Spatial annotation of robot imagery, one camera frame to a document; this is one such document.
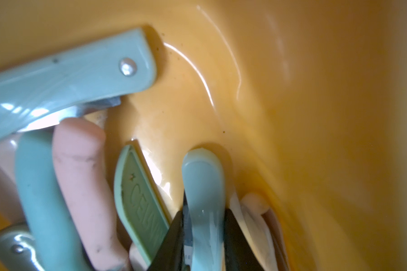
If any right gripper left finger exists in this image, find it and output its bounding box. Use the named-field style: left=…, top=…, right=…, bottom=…
left=147, top=211, right=184, bottom=271

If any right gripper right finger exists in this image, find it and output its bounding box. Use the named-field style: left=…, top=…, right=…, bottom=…
left=223, top=209, right=263, bottom=271

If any yellow plastic storage box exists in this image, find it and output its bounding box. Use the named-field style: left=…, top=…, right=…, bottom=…
left=0, top=1, right=407, bottom=271

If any light teal folding knife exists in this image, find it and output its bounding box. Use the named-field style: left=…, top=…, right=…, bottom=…
left=0, top=28, right=157, bottom=141

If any salmon pink knife handle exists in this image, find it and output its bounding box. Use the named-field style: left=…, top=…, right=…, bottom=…
left=52, top=117, right=130, bottom=271

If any beige pink folding knife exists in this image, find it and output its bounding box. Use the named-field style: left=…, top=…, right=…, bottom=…
left=228, top=192, right=290, bottom=271

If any teal fruit knife in box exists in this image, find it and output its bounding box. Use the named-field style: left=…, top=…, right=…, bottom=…
left=15, top=131, right=92, bottom=271

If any grey folding knife in box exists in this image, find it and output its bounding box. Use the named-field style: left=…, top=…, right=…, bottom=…
left=0, top=222, right=45, bottom=271

